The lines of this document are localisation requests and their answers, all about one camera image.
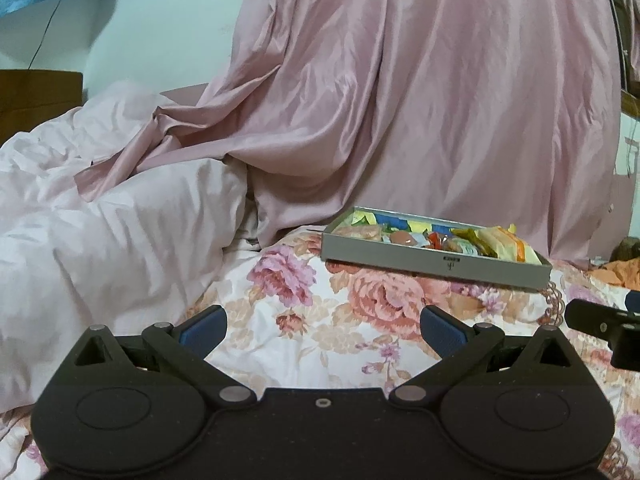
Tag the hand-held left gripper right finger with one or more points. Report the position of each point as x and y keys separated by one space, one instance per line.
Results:
x=440 y=329

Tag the grey cardboard box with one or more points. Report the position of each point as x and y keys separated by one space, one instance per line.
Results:
x=390 y=258

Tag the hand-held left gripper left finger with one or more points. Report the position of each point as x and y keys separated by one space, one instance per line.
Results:
x=205 y=327

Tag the pale pink duvet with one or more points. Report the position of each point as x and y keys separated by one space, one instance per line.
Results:
x=100 y=235

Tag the yellow paper wrapper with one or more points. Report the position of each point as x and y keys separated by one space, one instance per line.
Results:
x=365 y=217

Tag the floral bed sheet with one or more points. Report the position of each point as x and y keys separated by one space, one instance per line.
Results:
x=310 y=320

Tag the brown round object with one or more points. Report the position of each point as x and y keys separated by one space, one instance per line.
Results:
x=625 y=250

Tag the yellow orange wafer packet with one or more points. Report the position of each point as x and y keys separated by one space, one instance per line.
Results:
x=510 y=247

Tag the orange cloth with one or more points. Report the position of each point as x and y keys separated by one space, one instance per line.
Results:
x=617 y=275

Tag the pink crumpled quilt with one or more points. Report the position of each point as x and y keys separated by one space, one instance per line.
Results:
x=400 y=85

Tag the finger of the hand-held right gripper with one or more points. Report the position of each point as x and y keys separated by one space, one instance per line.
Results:
x=634 y=301
x=590 y=317

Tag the light blue snack packet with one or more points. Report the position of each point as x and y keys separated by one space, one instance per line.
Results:
x=402 y=238

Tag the pink snack packet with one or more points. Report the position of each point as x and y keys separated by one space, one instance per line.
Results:
x=357 y=234

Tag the wooden headboard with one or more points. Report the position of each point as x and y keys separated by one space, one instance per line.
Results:
x=40 y=100

